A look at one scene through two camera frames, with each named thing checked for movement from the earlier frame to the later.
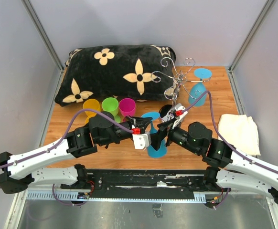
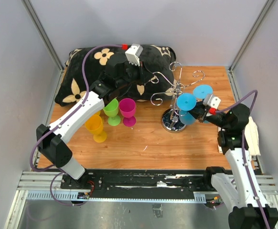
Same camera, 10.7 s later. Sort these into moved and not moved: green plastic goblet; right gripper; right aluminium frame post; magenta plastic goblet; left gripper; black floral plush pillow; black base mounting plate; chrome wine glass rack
Moved: chrome wine glass rack; right gripper; left gripper
Not moved: black floral plush pillow; right aluminium frame post; green plastic goblet; black base mounting plate; magenta plastic goblet
